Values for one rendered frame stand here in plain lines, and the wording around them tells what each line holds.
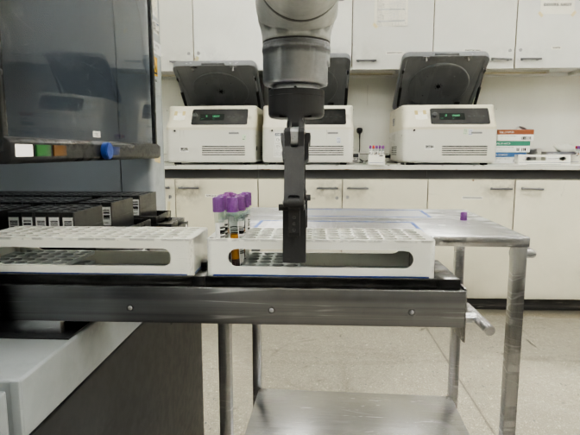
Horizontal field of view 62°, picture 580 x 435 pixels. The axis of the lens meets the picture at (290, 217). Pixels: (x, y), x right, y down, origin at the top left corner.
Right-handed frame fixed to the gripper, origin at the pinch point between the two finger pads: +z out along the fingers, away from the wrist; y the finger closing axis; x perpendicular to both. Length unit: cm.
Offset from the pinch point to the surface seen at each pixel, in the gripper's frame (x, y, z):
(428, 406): -34, 61, 58
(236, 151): 44, 229, -12
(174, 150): 83, 230, -12
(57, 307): 31.0, -6.9, 8.3
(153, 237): 19.2, -3.0, -0.5
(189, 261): 13.8, -5.0, 2.4
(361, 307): -8.6, -6.8, 7.6
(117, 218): 36.6, 27.5, 1.3
